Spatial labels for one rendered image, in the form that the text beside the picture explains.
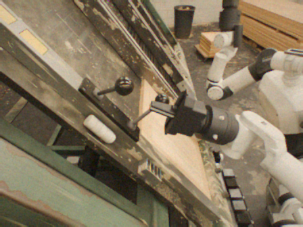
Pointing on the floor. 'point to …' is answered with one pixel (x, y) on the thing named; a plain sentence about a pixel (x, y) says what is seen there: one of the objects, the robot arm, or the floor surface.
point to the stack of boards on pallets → (272, 23)
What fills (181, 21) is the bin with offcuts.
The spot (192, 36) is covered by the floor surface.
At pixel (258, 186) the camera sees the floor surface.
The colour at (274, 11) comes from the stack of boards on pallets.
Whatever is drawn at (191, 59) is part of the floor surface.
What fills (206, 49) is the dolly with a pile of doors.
